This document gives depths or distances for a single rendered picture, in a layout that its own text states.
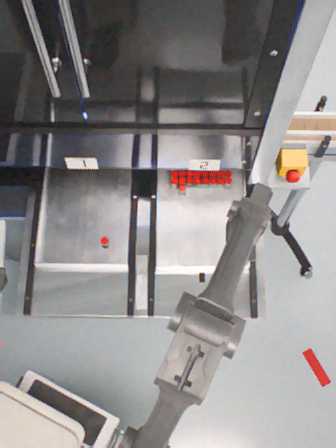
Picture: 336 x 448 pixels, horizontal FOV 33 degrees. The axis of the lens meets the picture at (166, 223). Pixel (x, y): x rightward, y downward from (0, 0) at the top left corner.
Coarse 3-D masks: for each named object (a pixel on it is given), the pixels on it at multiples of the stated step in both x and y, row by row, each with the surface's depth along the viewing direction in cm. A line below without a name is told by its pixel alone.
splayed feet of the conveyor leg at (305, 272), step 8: (272, 216) 246; (272, 224) 244; (288, 224) 244; (272, 232) 247; (280, 232) 243; (288, 232) 243; (288, 240) 243; (296, 248) 243; (296, 256) 244; (304, 256) 243; (304, 264) 243; (304, 272) 248; (312, 272) 250
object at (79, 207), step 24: (48, 168) 171; (72, 168) 171; (48, 192) 168; (72, 192) 168; (96, 192) 168; (120, 192) 168; (48, 216) 165; (72, 216) 165; (96, 216) 165; (120, 216) 165; (48, 240) 163; (72, 240) 163; (96, 240) 163; (120, 240) 163; (48, 264) 157; (72, 264) 157; (96, 264) 157; (120, 264) 157
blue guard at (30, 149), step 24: (0, 144) 147; (24, 144) 147; (48, 144) 147; (72, 144) 146; (96, 144) 146; (120, 144) 146; (144, 144) 146; (168, 144) 146; (192, 144) 145; (216, 144) 145; (240, 144) 145; (240, 168) 158
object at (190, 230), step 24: (168, 192) 168; (192, 192) 168; (216, 192) 168; (240, 192) 168; (168, 216) 165; (192, 216) 165; (216, 216) 165; (168, 240) 163; (192, 240) 163; (216, 240) 163; (168, 264) 160; (192, 264) 160; (216, 264) 160
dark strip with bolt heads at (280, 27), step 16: (288, 0) 98; (272, 16) 102; (288, 16) 102; (272, 32) 106; (288, 32) 106; (272, 48) 110; (272, 64) 115; (256, 80) 120; (272, 80) 120; (256, 96) 125; (256, 112) 131
